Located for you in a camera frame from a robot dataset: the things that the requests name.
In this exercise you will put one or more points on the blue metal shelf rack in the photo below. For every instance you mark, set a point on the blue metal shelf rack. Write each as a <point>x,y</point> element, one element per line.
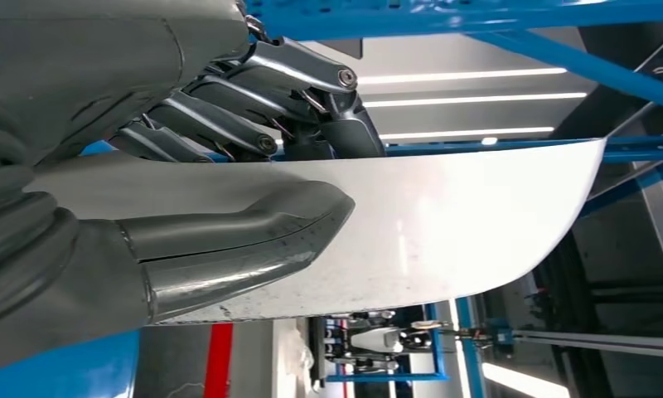
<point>419,16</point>

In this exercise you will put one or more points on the red barrier tape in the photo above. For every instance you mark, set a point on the red barrier tape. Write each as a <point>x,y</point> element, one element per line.
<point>219,362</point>

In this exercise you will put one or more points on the white and black machine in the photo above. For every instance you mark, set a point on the white and black machine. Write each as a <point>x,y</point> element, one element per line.
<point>375,338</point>

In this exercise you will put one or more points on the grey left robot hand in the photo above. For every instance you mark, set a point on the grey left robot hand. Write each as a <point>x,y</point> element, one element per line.
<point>90,66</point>

